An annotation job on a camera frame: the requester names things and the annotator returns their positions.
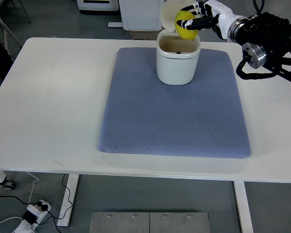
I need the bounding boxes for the white trash bin with lid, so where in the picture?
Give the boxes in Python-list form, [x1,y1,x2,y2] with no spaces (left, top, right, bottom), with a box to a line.
[156,0,201,85]

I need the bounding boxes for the white cabinet in background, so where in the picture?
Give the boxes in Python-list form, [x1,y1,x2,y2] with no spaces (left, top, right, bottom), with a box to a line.
[108,0,165,31]

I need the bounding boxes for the yellow lemon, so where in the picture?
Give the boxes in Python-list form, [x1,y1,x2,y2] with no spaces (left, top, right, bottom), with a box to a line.
[175,11,199,40]

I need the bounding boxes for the white cable on floor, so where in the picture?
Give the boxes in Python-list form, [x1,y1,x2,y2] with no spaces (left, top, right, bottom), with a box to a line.
[0,217,22,233]

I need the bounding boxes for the blue quilted mat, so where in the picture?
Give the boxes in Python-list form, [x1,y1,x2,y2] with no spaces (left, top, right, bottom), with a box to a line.
[98,48,251,159]

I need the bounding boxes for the cardboard box behind table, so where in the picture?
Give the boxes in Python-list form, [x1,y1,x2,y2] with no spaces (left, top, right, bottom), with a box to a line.
[129,31,159,40]

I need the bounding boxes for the white table frame legs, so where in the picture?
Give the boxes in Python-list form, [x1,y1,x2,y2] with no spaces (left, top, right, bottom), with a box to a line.
[0,172,253,233]

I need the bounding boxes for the caster wheel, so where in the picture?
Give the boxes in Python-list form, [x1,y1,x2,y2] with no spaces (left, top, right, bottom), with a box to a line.
[3,180,16,190]

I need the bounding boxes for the white power strip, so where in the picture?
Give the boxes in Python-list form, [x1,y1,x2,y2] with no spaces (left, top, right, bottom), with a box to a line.
[13,200,51,233]

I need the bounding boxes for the grey metal floor plate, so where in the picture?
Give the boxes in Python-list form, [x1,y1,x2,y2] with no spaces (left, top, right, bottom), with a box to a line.
[89,212,210,233]

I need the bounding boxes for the black power cable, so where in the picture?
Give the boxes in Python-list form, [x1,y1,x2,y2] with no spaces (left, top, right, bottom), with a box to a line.
[0,173,75,233]

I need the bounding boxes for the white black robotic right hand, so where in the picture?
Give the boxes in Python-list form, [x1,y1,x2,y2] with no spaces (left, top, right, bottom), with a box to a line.
[175,0,248,41]

